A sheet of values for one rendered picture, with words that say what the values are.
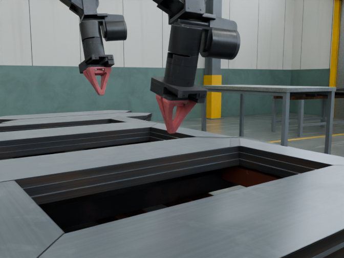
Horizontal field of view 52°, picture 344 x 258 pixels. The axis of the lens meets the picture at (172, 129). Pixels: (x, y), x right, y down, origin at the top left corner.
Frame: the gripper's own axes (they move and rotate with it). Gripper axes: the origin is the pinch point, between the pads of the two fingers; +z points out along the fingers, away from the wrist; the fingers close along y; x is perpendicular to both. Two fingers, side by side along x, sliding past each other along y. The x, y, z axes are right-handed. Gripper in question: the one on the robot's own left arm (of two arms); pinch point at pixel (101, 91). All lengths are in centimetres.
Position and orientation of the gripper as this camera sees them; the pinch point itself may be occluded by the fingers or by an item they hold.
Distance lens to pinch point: 101.1
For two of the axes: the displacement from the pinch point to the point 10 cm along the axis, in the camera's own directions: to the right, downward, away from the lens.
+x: -8.0, 1.2, -5.8
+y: -5.7, 1.3, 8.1
